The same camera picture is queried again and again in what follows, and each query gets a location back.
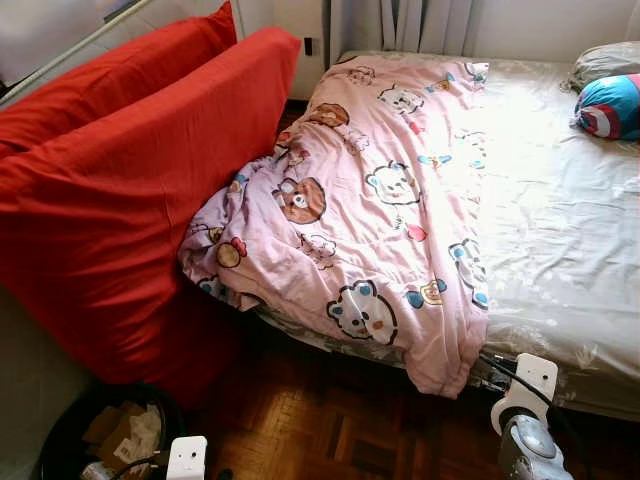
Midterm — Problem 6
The grey window curtain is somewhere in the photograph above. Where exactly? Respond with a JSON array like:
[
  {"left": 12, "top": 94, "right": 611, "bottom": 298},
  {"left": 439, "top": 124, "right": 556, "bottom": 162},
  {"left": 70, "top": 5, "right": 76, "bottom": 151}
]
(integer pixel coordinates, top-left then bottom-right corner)
[{"left": 330, "top": 0, "right": 476, "bottom": 56}]

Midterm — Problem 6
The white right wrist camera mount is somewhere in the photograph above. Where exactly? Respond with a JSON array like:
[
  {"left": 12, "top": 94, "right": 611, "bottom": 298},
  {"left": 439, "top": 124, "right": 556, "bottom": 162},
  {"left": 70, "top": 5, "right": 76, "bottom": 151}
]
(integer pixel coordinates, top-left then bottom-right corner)
[{"left": 490, "top": 353, "right": 559, "bottom": 436}]

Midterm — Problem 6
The pink cartoon print blanket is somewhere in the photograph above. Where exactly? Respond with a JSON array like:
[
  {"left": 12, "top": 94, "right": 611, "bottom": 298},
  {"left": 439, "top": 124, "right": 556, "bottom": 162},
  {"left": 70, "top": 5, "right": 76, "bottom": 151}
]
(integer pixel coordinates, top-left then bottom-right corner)
[{"left": 178, "top": 55, "right": 493, "bottom": 399}]

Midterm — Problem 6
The white printed paper scrap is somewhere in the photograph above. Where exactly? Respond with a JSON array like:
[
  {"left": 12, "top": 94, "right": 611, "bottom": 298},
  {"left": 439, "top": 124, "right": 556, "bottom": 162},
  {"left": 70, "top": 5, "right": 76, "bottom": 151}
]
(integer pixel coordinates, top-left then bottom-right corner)
[{"left": 115, "top": 405, "right": 163, "bottom": 466}]

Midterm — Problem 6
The white metal framed panel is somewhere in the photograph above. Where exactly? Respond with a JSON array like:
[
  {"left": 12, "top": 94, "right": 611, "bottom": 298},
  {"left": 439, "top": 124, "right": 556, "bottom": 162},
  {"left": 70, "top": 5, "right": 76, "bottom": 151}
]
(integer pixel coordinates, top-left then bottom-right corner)
[{"left": 0, "top": 0, "right": 156, "bottom": 106}]

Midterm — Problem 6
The grey floral head pillow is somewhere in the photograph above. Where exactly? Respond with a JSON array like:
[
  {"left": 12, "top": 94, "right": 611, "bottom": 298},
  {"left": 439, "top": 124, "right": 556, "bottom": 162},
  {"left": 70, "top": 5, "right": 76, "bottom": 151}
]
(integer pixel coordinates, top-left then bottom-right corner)
[{"left": 565, "top": 42, "right": 640, "bottom": 93}]

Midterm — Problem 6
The red white blue shield bolster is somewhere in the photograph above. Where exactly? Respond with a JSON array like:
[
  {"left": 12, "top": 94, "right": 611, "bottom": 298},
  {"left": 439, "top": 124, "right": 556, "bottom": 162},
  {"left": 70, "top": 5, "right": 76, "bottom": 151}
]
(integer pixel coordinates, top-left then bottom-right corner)
[{"left": 573, "top": 73, "right": 640, "bottom": 141}]

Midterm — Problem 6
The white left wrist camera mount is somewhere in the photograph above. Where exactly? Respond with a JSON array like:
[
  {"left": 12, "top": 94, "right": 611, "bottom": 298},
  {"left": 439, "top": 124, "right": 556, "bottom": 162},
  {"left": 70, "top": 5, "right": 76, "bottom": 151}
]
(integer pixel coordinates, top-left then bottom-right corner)
[{"left": 165, "top": 435, "right": 208, "bottom": 480}]

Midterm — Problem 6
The brown cardboard scrap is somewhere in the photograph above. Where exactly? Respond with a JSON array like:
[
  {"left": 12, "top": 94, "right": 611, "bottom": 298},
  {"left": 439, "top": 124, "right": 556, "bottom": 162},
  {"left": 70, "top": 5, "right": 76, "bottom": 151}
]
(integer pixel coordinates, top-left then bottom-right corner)
[{"left": 82, "top": 400, "right": 146, "bottom": 471}]

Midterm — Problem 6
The bed with grey floral sheet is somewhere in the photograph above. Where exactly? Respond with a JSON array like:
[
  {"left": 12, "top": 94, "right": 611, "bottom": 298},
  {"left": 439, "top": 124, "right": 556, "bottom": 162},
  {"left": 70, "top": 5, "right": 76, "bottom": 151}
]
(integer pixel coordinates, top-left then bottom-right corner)
[{"left": 250, "top": 50, "right": 640, "bottom": 421}]

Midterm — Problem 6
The black round trash bin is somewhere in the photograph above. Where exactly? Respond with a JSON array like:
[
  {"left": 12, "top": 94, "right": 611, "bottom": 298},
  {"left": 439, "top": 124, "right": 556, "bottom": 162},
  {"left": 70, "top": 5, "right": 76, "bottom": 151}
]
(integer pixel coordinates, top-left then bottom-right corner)
[{"left": 40, "top": 383, "right": 186, "bottom": 480}]

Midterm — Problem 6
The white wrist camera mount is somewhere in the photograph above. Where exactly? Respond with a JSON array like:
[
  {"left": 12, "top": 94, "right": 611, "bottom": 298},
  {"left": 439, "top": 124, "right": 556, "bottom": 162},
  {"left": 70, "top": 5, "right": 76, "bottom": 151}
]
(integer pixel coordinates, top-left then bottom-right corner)
[
  {"left": 490, "top": 353, "right": 559, "bottom": 436},
  {"left": 165, "top": 435, "right": 208, "bottom": 480}
]

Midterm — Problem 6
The clear plastic bottle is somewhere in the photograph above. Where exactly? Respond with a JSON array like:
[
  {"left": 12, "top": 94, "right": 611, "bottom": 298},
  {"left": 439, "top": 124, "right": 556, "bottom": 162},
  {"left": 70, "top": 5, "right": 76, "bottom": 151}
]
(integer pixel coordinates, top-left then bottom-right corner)
[{"left": 78, "top": 460, "right": 113, "bottom": 480}]

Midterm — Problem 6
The red fabric mattress cushion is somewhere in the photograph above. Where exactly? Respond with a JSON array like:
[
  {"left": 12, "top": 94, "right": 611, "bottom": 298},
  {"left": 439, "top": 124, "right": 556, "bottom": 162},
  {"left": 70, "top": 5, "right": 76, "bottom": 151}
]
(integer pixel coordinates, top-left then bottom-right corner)
[
  {"left": 0, "top": 0, "right": 239, "bottom": 161},
  {"left": 0, "top": 26, "right": 303, "bottom": 401}
]

